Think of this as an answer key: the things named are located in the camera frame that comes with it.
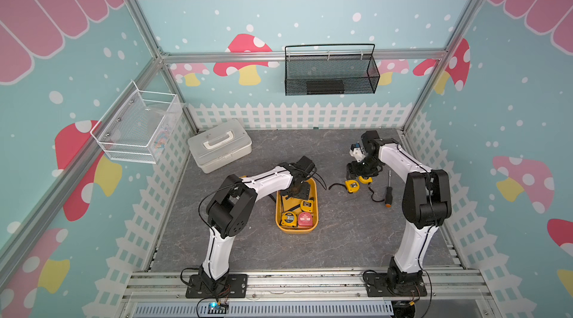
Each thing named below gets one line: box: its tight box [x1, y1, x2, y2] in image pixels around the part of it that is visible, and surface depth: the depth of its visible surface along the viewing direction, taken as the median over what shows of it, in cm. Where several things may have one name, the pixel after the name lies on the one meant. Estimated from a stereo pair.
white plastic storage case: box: [187, 120, 253, 174], surface depth 102 cm
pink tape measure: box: [297, 212, 314, 227], surface depth 89 cm
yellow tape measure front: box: [281, 211, 298, 228], surface depth 87 cm
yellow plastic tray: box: [274, 177, 319, 235], surface depth 89 cm
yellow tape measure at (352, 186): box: [344, 179, 361, 194], surface depth 99 cm
